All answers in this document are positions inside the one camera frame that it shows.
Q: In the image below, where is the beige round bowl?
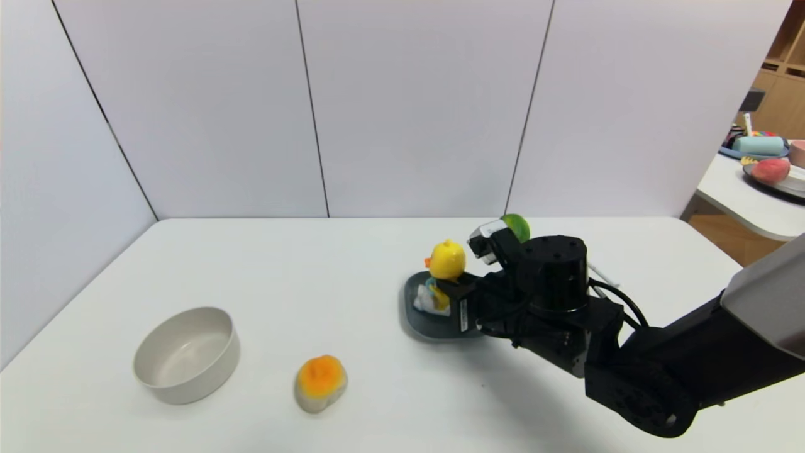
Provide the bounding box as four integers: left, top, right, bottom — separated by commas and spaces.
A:
133, 306, 242, 405

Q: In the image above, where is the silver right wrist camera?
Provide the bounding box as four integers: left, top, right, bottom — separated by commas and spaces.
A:
467, 219, 509, 262

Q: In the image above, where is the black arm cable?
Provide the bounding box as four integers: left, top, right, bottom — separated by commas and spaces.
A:
588, 279, 650, 332

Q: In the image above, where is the dark round plate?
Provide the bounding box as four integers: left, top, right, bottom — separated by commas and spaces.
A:
742, 162, 805, 202

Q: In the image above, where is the grey-blue square dish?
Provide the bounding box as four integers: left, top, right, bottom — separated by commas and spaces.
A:
402, 270, 486, 344

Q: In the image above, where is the green lime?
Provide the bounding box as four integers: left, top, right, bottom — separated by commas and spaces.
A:
501, 213, 531, 244

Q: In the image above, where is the white side table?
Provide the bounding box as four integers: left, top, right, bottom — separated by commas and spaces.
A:
695, 151, 805, 242

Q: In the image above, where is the white thin pen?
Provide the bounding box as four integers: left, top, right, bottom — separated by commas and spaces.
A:
587, 263, 621, 289

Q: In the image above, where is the pink peach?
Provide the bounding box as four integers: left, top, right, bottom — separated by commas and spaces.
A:
750, 157, 791, 186

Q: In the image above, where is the colourful toy pile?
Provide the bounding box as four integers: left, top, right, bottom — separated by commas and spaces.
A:
723, 113, 778, 143

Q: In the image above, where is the light blue cylinder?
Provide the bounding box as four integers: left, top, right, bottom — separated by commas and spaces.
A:
731, 136, 787, 157

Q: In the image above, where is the wooden shelf cabinet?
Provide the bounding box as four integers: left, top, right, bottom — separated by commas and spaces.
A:
752, 0, 805, 141

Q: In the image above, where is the orange-topped bread bun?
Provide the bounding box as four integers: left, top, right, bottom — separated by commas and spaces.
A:
295, 354, 348, 414

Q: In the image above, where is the yellow duck scooter toy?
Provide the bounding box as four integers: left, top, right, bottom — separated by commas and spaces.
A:
413, 238, 470, 316

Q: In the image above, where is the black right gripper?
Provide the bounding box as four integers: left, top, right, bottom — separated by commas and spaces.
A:
413, 272, 514, 333

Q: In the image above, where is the blue tray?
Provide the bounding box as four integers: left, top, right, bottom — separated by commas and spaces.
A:
718, 145, 790, 162

